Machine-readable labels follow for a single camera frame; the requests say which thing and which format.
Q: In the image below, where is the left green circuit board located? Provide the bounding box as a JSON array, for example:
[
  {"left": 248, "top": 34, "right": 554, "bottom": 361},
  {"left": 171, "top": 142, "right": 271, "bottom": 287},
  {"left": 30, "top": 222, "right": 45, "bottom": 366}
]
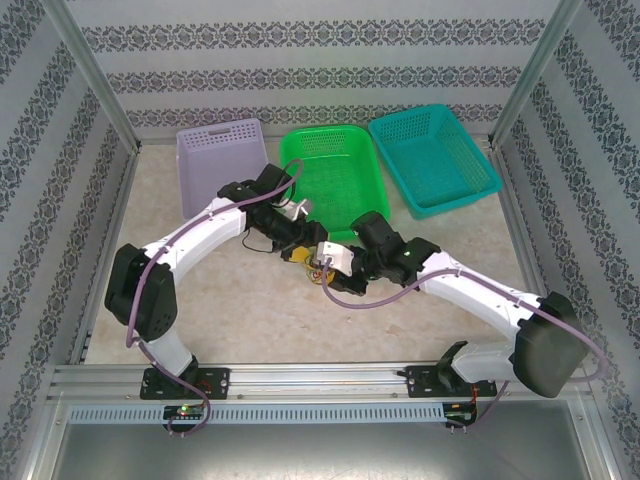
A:
[{"left": 163, "top": 404, "right": 206, "bottom": 421}]

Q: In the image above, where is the aluminium side rail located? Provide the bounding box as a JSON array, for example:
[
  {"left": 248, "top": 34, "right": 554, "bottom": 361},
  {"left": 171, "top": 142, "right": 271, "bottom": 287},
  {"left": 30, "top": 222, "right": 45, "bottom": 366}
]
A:
[
  {"left": 67, "top": 144, "right": 144, "bottom": 366},
  {"left": 492, "top": 144, "right": 591, "bottom": 376}
]

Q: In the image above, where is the teal plastic basket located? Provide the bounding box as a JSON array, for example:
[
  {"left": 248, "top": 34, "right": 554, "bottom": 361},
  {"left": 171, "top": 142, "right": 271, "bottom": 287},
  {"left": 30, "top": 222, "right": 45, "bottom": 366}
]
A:
[{"left": 368, "top": 103, "right": 503, "bottom": 221}]

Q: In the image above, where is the black left mount plate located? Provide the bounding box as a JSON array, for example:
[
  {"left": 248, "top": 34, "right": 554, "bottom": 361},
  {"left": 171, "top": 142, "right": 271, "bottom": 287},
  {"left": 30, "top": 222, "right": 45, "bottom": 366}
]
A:
[{"left": 139, "top": 367, "right": 231, "bottom": 401}]

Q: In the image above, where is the thin black left gripper cable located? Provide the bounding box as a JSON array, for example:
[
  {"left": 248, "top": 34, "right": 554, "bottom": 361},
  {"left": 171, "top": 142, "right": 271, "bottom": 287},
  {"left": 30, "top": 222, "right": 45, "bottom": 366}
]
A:
[{"left": 241, "top": 228, "right": 275, "bottom": 255}]

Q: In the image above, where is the purple plastic basket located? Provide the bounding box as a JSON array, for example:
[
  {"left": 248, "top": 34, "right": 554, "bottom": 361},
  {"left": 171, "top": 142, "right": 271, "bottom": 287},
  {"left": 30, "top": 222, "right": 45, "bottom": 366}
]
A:
[{"left": 175, "top": 117, "right": 275, "bottom": 220}]

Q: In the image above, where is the green plastic basket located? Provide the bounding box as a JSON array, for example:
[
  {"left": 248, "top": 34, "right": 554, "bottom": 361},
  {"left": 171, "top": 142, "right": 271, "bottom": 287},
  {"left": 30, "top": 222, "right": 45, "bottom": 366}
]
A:
[{"left": 278, "top": 123, "right": 392, "bottom": 244}]

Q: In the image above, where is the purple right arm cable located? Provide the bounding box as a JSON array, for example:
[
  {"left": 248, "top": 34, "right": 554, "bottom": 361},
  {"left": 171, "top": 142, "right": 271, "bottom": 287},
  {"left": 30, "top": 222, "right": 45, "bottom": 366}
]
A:
[{"left": 321, "top": 257, "right": 611, "bottom": 431}]

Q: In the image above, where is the thin yellow wire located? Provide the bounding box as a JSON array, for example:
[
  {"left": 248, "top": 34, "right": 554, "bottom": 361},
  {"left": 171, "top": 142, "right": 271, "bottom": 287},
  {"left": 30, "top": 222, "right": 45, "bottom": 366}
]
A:
[{"left": 299, "top": 258, "right": 325, "bottom": 285}]

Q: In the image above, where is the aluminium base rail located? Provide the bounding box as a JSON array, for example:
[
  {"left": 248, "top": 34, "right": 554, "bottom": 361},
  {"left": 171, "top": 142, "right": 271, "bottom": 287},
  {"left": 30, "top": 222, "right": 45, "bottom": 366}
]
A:
[{"left": 49, "top": 363, "right": 596, "bottom": 401}]

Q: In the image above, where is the slotted grey cable duct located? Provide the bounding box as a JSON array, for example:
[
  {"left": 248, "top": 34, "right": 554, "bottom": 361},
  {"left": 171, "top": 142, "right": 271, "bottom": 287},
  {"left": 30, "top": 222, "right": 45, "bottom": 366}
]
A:
[{"left": 67, "top": 403, "right": 446, "bottom": 425}]

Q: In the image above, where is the black right mount plate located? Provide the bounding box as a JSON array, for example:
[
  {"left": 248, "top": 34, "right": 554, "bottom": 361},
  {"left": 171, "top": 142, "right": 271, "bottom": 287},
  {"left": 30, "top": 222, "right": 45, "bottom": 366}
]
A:
[{"left": 404, "top": 365, "right": 499, "bottom": 400}]

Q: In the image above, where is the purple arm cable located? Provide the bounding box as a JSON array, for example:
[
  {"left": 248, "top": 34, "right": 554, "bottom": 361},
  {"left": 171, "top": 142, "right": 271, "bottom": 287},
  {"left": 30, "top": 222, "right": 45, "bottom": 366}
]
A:
[
  {"left": 124, "top": 158, "right": 305, "bottom": 437},
  {"left": 321, "top": 257, "right": 611, "bottom": 431}
]

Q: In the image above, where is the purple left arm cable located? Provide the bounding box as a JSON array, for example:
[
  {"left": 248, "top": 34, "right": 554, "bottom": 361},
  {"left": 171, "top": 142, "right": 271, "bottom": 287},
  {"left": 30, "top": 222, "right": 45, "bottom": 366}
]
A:
[{"left": 124, "top": 158, "right": 305, "bottom": 437}]

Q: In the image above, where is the grey metal shelf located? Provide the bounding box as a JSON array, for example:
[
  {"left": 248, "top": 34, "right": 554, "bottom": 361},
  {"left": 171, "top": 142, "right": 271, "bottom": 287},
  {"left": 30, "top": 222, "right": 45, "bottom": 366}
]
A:
[{"left": 29, "top": 392, "right": 619, "bottom": 480}]

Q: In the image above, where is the bundle of coloured wires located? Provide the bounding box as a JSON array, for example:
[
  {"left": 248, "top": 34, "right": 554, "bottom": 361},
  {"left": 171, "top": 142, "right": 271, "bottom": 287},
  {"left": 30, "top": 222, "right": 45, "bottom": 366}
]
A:
[{"left": 302, "top": 258, "right": 326, "bottom": 286}]

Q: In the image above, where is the aluminium frame post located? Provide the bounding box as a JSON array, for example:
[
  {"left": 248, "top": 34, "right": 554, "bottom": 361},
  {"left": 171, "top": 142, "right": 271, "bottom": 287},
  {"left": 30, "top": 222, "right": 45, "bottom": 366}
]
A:
[
  {"left": 38, "top": 0, "right": 143, "bottom": 154},
  {"left": 487, "top": 0, "right": 587, "bottom": 149}
]

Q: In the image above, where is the thin orange wire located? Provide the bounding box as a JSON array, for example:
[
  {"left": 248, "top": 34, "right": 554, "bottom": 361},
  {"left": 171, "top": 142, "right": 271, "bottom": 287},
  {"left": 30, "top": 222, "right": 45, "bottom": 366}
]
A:
[{"left": 299, "top": 257, "right": 327, "bottom": 287}]

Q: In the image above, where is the black mount plate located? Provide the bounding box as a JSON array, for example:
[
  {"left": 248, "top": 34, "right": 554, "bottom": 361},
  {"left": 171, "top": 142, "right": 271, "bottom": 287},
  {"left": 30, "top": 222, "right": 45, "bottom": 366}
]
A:
[
  {"left": 404, "top": 365, "right": 499, "bottom": 400},
  {"left": 139, "top": 367, "right": 231, "bottom": 401}
]

